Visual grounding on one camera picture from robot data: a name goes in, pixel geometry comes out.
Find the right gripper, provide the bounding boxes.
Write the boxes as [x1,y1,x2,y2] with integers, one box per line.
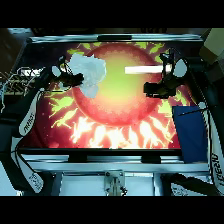
[142,79,178,99]

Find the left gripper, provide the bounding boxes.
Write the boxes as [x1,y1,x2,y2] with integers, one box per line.
[61,72,85,90]

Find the white shirt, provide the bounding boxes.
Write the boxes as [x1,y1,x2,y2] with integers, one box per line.
[67,52,108,100]

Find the blue garment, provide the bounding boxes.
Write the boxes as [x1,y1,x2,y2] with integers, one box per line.
[171,105,210,165]

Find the cardboard box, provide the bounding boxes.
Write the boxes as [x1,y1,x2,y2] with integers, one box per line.
[198,28,224,67]

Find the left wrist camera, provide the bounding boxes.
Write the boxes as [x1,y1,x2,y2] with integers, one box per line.
[57,54,73,75]

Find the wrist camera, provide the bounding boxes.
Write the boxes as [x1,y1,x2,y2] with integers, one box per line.
[159,49,176,73]
[57,54,73,75]

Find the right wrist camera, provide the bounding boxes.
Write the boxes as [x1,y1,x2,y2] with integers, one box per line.
[159,49,176,73]

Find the silver frame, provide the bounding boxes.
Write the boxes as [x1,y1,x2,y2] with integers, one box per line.
[19,154,215,196]

